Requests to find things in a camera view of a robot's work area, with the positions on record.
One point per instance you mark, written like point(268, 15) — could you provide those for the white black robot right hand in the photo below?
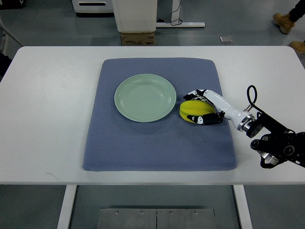
point(241, 120)

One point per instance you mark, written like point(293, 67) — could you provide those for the yellow starfruit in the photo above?
point(195, 108)

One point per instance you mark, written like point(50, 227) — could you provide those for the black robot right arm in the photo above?
point(278, 146)

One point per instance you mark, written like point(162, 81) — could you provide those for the grey floor plate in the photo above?
point(226, 39)

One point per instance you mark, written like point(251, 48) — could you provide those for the light green plate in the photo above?
point(145, 98)

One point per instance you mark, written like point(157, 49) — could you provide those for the tan boot lower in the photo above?
point(298, 47)

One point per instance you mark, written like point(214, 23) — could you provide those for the tan boot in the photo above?
point(283, 22)
point(298, 47)

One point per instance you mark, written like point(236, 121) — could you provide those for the blue textured mat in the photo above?
point(115, 143)

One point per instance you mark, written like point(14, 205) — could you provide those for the tan boot upper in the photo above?
point(283, 22)

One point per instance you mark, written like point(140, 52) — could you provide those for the white desk leg base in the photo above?
point(175, 20)

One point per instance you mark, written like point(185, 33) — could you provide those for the cardboard box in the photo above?
point(138, 39)

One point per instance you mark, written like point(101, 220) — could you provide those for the white bin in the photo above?
point(133, 16)

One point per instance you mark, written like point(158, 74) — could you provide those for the white table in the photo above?
point(46, 103)

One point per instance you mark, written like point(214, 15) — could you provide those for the white appliance with slot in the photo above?
point(92, 6)

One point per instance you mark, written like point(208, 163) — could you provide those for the metal base plate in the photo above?
point(156, 218)

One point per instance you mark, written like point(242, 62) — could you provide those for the white chair frame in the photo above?
point(5, 35)

